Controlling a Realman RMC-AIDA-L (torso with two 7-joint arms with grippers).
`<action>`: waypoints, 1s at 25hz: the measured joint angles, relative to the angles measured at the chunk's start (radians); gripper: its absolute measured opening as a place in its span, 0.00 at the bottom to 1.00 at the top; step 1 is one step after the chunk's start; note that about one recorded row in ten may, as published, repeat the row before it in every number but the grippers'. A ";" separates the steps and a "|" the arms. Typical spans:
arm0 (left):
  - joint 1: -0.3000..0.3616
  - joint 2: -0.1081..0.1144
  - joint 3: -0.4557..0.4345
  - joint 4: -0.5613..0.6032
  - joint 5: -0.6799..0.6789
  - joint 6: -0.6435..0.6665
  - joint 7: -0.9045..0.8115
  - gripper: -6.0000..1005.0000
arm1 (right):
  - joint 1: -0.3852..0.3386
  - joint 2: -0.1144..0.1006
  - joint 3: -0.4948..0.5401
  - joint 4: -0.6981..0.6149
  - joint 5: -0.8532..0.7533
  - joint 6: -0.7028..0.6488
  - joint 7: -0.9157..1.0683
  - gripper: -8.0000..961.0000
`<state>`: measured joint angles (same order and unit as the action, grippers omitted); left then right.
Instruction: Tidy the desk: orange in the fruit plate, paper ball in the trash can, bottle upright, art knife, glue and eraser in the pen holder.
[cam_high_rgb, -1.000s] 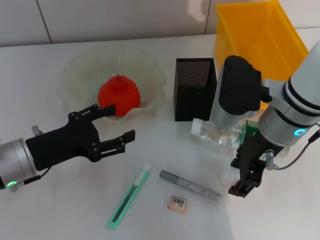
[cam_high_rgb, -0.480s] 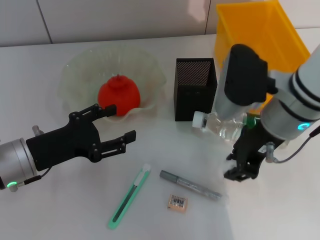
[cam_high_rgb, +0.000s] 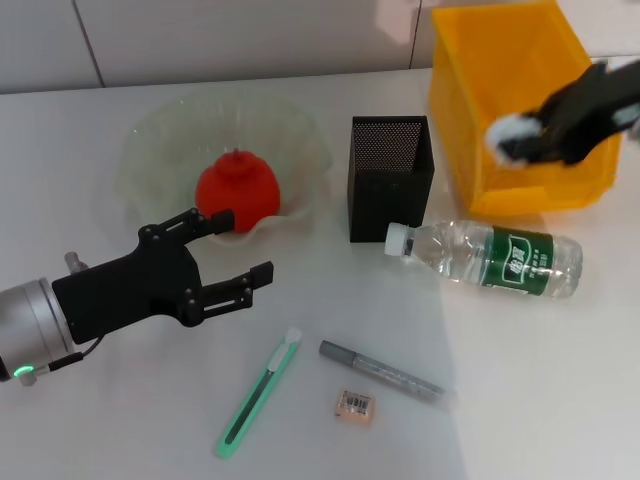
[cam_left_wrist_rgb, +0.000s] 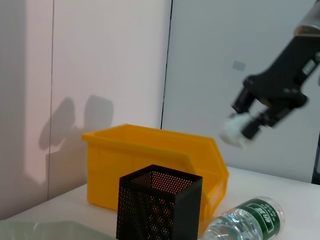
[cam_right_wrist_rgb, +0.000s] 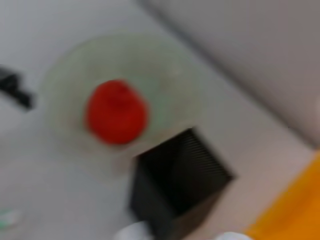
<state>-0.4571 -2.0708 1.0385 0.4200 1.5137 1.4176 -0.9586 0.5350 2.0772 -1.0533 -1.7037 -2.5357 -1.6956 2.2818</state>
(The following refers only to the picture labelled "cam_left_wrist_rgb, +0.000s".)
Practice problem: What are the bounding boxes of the white paper ball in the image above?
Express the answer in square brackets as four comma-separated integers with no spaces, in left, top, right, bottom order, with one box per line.
[218,113,251,149]

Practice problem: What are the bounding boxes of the yellow plastic bin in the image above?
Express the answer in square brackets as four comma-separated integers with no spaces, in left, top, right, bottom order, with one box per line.
[80,123,230,222]

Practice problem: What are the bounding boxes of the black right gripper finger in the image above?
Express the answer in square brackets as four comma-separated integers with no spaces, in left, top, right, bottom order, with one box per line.
[243,106,276,141]
[230,86,256,116]

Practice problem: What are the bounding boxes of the clear green-label water bottle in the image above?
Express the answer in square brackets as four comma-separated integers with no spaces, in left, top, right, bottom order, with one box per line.
[201,195,286,240]

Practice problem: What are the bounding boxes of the green glass fruit plate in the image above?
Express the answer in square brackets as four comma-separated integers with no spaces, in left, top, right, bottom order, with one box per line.
[0,219,116,240]

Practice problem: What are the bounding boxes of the black mesh pen holder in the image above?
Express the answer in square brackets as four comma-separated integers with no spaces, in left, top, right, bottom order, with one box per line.
[115,164,204,240]

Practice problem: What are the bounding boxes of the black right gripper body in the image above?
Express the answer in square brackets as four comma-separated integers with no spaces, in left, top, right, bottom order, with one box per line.
[243,34,320,129]

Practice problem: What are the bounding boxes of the dark blue furniture edge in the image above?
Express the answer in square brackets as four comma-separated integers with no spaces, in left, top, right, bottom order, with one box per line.
[310,129,320,186]

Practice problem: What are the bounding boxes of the grey wall plate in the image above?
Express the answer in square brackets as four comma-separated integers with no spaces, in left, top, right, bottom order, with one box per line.
[232,60,247,71]

